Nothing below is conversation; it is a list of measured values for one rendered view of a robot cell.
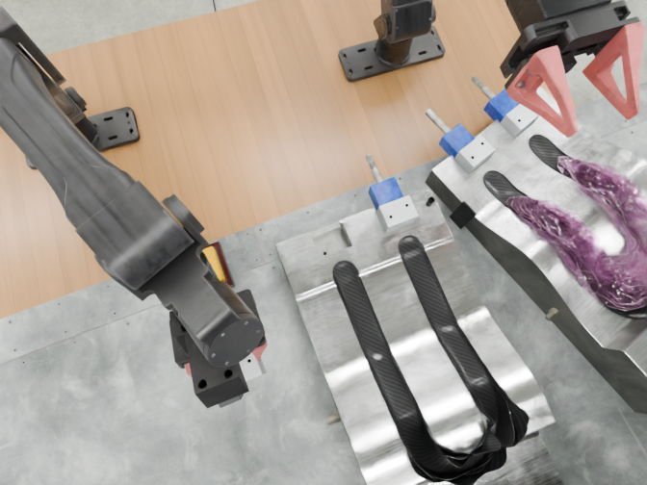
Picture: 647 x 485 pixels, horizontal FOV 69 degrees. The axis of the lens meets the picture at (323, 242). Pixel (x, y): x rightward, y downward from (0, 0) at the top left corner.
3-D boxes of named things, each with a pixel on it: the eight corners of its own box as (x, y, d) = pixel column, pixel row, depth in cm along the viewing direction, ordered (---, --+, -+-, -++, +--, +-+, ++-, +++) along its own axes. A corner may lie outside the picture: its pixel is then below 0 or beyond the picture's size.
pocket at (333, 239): (309, 238, 75) (309, 231, 72) (340, 226, 76) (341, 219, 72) (320, 263, 74) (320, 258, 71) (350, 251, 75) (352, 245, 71)
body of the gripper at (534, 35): (636, 14, 42) (601, -50, 44) (534, 42, 41) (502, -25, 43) (594, 59, 49) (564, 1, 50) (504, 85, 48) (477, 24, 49)
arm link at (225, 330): (287, 320, 45) (230, 254, 35) (217, 384, 43) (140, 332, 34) (227, 255, 52) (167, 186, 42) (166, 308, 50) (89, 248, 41)
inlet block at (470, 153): (413, 126, 84) (420, 111, 78) (434, 111, 84) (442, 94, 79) (463, 180, 81) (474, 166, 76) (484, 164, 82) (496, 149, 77)
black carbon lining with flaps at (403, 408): (325, 268, 72) (326, 255, 63) (420, 233, 74) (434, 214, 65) (419, 499, 64) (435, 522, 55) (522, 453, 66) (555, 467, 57)
